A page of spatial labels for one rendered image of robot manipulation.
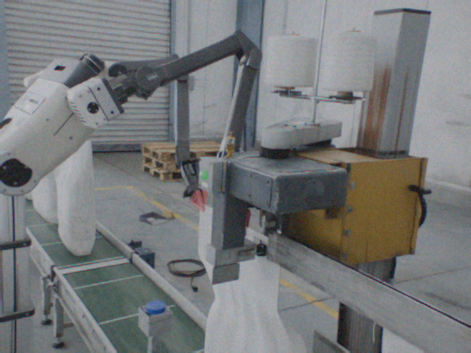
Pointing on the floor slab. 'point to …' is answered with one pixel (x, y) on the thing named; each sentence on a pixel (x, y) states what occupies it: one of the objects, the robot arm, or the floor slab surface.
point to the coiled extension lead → (187, 271)
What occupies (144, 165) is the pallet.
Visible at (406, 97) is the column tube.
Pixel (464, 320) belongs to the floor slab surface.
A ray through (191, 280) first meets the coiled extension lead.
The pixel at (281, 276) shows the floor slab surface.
